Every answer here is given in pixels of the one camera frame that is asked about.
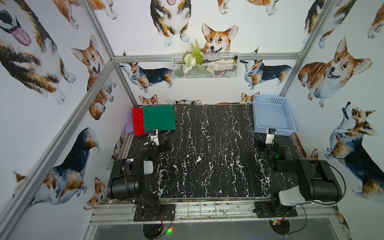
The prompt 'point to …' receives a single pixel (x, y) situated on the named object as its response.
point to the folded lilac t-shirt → (128, 126)
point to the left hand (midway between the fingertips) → (162, 134)
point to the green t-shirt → (162, 117)
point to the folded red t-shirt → (138, 124)
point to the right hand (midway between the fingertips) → (262, 135)
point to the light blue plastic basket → (273, 112)
